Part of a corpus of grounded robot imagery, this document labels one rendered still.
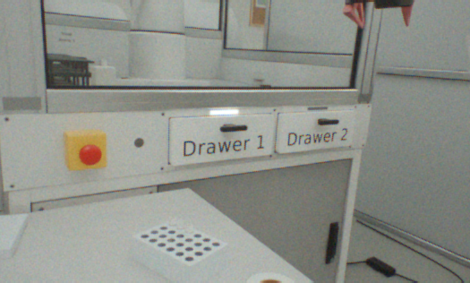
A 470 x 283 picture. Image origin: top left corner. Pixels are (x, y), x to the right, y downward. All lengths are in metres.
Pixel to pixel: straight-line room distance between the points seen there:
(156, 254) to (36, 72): 0.41
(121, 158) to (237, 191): 0.34
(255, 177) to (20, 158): 0.57
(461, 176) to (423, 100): 0.47
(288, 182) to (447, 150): 1.47
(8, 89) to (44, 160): 0.15
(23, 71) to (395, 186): 2.28
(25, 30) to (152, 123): 0.29
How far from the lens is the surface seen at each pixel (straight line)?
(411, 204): 2.64
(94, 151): 0.77
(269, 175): 1.10
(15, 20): 0.80
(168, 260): 0.57
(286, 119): 1.04
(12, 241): 0.71
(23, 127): 0.82
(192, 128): 0.89
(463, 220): 2.53
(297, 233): 1.26
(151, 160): 0.89
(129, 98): 0.84
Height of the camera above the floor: 1.08
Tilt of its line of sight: 14 degrees down
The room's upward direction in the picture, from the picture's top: 4 degrees clockwise
